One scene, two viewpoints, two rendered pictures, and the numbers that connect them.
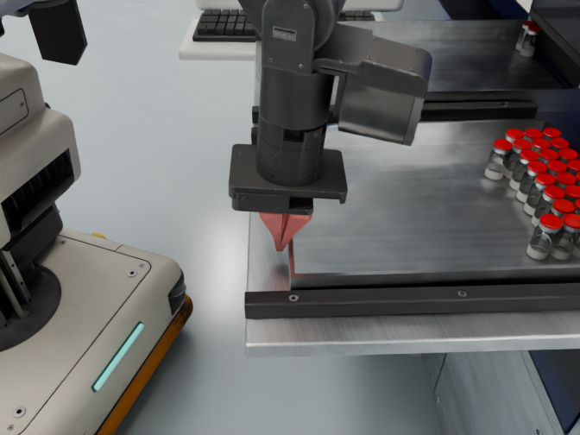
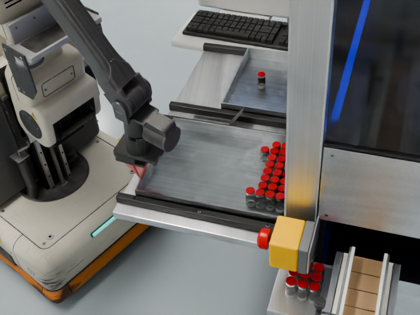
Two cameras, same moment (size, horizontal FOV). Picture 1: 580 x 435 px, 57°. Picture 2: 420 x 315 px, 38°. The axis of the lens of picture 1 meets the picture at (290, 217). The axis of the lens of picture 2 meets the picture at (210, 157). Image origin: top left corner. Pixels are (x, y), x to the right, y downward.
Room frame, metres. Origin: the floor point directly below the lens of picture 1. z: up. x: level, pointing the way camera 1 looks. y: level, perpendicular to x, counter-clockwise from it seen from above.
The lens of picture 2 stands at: (-0.47, -0.55, 1.91)
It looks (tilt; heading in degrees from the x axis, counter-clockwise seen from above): 44 degrees down; 24
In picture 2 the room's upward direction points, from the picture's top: 6 degrees counter-clockwise
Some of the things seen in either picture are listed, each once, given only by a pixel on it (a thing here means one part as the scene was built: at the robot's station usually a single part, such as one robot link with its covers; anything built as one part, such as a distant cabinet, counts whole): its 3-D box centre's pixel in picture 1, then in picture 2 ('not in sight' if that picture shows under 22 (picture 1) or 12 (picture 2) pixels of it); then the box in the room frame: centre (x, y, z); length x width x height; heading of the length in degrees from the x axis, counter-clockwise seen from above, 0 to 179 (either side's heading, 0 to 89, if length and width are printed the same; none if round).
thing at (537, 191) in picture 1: (535, 188); (268, 174); (0.47, -0.27, 0.90); 0.18 x 0.02 x 0.05; 3
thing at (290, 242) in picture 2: not in sight; (290, 244); (0.22, -0.39, 1.00); 0.08 x 0.07 x 0.07; 92
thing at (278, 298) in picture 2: not in sight; (308, 293); (0.21, -0.43, 0.87); 0.14 x 0.13 x 0.02; 92
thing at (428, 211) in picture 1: (437, 196); (223, 168); (0.46, -0.16, 0.90); 0.34 x 0.26 x 0.04; 93
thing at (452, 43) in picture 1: (446, 61); (295, 87); (0.81, -0.25, 0.90); 0.34 x 0.26 x 0.04; 92
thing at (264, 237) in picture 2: not in sight; (267, 239); (0.22, -0.34, 0.99); 0.04 x 0.04 x 0.04; 2
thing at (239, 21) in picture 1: (286, 24); (245, 29); (1.17, 0.01, 0.82); 0.40 x 0.14 x 0.02; 89
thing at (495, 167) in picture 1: (498, 160); (265, 155); (0.52, -0.25, 0.90); 0.02 x 0.02 x 0.05
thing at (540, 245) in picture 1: (544, 237); (250, 197); (0.39, -0.26, 0.90); 0.02 x 0.02 x 0.05
